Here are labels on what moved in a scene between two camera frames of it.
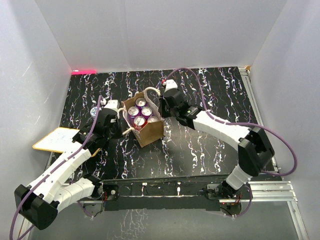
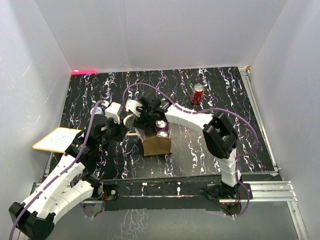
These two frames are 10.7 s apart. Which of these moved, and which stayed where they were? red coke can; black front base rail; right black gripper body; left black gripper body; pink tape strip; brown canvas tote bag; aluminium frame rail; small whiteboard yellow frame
Moved: red coke can; right black gripper body; brown canvas tote bag
Stayed: left black gripper body; small whiteboard yellow frame; black front base rail; pink tape strip; aluminium frame rail
